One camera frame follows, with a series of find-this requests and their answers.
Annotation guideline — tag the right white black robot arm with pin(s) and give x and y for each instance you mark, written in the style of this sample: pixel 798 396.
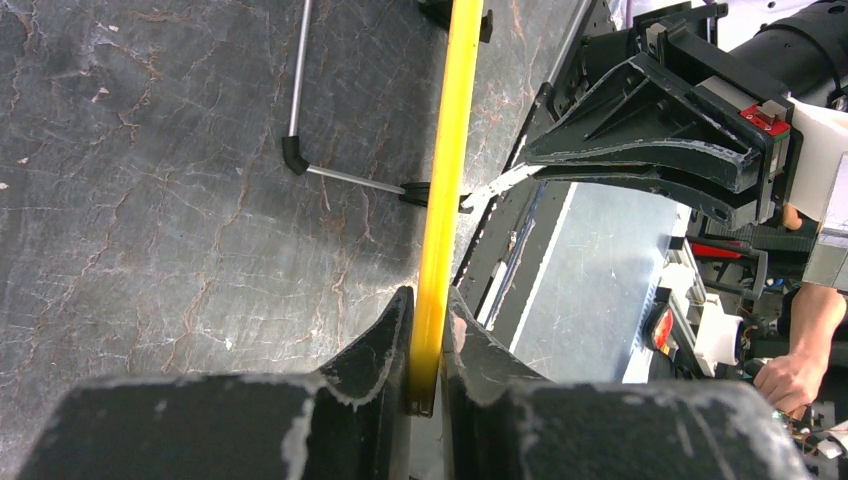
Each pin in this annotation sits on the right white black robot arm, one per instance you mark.
pixel 825 54

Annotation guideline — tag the bare human hand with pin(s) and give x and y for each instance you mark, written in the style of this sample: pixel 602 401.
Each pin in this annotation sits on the bare human hand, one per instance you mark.
pixel 792 382

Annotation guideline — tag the bare human forearm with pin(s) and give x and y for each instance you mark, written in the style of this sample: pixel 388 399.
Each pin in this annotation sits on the bare human forearm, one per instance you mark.
pixel 816 313

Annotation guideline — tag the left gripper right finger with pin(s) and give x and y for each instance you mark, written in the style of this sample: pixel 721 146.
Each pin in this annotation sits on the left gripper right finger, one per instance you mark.
pixel 503 420

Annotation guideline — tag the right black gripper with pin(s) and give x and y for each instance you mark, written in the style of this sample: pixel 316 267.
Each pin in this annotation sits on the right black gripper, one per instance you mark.
pixel 641 127

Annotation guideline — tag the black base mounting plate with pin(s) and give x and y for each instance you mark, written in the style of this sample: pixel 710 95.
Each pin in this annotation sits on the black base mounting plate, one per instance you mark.
pixel 486 275

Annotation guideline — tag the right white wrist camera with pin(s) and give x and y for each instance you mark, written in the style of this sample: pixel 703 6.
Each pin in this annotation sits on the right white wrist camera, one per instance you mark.
pixel 819 191

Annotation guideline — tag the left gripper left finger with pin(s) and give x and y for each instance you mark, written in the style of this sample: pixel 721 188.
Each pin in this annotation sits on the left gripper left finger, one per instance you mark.
pixel 344 420

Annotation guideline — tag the yellow framed whiteboard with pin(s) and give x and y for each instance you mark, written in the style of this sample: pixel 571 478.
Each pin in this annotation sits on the yellow framed whiteboard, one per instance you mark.
pixel 468 25

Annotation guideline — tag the red emergency stop button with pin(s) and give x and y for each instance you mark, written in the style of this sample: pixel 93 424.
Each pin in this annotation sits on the red emergency stop button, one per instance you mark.
pixel 658 326

